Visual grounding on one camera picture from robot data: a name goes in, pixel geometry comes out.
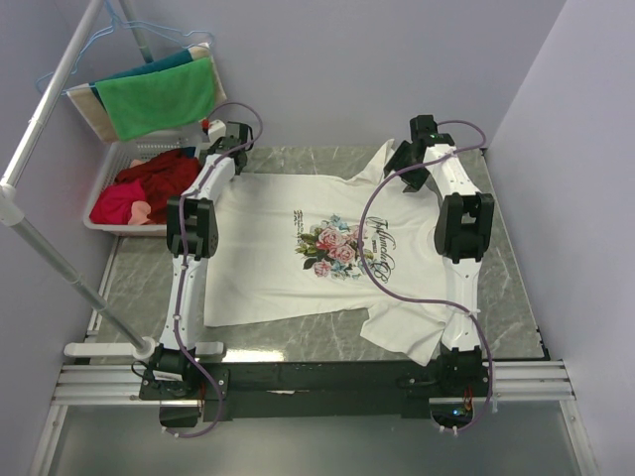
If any black base beam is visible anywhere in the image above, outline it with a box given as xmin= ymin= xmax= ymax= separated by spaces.
xmin=139 ymin=361 xmax=490 ymax=421

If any aluminium rail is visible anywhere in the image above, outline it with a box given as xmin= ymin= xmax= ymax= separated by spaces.
xmin=51 ymin=361 xmax=575 ymax=406

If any green towel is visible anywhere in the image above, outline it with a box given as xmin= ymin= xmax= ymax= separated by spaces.
xmin=95 ymin=58 xmax=215 ymax=142

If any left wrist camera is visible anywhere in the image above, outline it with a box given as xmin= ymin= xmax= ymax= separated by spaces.
xmin=200 ymin=119 xmax=227 ymax=144

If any dark red t shirt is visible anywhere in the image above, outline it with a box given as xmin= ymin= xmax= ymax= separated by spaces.
xmin=114 ymin=147 xmax=201 ymax=224

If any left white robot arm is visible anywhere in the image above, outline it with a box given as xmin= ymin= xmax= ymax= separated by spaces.
xmin=148 ymin=121 xmax=254 ymax=399

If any beige towel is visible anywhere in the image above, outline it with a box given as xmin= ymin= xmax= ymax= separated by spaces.
xmin=66 ymin=43 xmax=227 ymax=143

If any white clothes rack frame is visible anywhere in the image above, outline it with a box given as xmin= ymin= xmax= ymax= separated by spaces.
xmin=0 ymin=0 xmax=229 ymax=363

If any blue wire hanger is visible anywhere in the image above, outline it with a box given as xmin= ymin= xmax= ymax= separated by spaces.
xmin=35 ymin=9 xmax=218 ymax=95

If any white plastic laundry basket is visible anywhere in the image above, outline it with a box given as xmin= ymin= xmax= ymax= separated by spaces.
xmin=83 ymin=131 xmax=201 ymax=236

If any white floral t shirt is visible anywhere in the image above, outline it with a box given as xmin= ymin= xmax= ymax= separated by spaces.
xmin=203 ymin=143 xmax=445 ymax=354

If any pink t shirt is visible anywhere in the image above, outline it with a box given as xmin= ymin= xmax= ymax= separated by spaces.
xmin=89 ymin=180 xmax=151 ymax=226

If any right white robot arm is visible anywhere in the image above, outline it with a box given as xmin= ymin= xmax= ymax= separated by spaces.
xmin=384 ymin=115 xmax=495 ymax=396

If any teal towel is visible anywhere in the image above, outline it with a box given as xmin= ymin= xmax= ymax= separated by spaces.
xmin=89 ymin=50 xmax=194 ymax=110

